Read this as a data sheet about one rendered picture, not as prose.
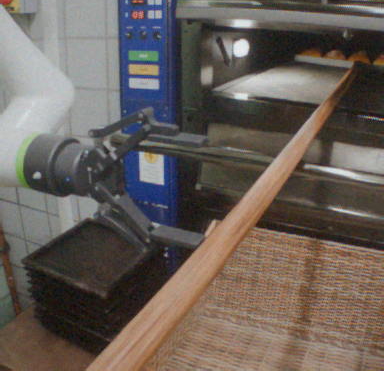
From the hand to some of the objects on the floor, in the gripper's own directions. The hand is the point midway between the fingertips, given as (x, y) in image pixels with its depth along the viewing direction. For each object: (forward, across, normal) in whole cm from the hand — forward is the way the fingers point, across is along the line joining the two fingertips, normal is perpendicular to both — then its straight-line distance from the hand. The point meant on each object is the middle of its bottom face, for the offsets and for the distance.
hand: (194, 193), depth 58 cm
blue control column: (-39, +117, -152) cm, 196 cm away
